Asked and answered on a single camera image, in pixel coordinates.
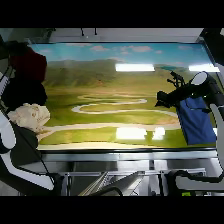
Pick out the black garment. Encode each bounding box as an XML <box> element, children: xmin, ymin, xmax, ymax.
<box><xmin>1</xmin><ymin>79</ymin><xmax>48</xmax><ymax>112</ymax></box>

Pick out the silver frame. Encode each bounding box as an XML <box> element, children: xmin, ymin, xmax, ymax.
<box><xmin>37</xmin><ymin>149</ymin><xmax>224</xmax><ymax>197</ymax></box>

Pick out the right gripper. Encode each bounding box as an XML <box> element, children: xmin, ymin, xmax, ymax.
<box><xmin>154</xmin><ymin>90</ymin><xmax>178</xmax><ymax>109</ymax></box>

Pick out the cream garment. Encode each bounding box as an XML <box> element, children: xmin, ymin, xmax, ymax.
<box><xmin>7</xmin><ymin>102</ymin><xmax>52</xmax><ymax>135</ymax></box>

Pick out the red garment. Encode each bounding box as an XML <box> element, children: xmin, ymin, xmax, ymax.
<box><xmin>10</xmin><ymin>49</ymin><xmax>48</xmax><ymax>83</ymax></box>

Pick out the blue garment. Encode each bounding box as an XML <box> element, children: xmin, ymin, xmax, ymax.
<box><xmin>175</xmin><ymin>96</ymin><xmax>218</xmax><ymax>146</ymax></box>

